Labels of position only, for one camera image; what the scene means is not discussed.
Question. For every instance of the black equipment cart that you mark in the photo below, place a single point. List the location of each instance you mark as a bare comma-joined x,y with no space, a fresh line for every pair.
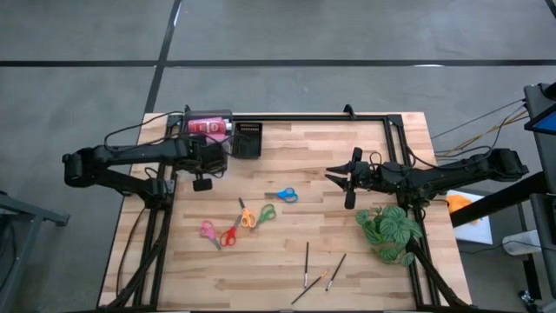
543,104

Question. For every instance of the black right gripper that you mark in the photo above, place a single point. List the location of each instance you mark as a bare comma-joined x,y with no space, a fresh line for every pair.
386,176

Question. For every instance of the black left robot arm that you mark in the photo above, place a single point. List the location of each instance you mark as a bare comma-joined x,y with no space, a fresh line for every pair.
130,152

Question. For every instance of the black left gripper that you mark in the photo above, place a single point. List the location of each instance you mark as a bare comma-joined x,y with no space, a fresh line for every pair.
206,158

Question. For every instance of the black diagonal beam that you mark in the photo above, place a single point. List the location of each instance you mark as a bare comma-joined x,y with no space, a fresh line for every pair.
499,200

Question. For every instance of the grey metal post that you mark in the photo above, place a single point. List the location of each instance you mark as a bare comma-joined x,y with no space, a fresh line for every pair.
547,226

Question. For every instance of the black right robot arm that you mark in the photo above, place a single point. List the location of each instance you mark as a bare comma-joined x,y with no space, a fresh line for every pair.
456,174

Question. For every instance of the white power adapter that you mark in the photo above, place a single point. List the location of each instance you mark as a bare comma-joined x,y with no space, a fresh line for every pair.
521,243

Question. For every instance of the black caster wheel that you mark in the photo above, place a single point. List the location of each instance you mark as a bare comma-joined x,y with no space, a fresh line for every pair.
527,300

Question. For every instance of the green leafy plant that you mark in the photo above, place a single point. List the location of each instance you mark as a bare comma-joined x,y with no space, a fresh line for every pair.
391,226

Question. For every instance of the dark paintbrush orange ferrule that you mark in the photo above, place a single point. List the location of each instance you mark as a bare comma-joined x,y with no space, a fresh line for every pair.
308,289

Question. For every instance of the dark paintbrush silver ferrule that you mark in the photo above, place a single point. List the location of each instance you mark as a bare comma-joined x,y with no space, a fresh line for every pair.
306,265

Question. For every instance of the black frame clamp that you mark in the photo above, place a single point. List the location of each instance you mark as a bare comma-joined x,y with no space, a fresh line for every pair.
348,111
187,109

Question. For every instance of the clear plastic bin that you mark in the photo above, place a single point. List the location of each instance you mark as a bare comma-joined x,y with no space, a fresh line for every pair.
182,175

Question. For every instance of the smoky grey plastic bin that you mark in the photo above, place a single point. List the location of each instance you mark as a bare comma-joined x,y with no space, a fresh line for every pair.
206,114

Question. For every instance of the dark thin paintbrush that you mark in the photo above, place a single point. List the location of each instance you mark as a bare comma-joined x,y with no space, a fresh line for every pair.
335,272

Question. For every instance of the blue screen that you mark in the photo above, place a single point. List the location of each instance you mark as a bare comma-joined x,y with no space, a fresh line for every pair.
545,125

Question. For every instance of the white board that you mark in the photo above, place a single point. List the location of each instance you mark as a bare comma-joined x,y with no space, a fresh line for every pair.
475,230

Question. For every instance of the grey metal stand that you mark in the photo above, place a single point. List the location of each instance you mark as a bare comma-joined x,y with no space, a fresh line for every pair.
26,208

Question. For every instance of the orange object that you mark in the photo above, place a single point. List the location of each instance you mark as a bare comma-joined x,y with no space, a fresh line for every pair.
458,203

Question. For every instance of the black mesh basket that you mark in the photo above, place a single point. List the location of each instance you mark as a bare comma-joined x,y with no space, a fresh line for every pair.
247,145

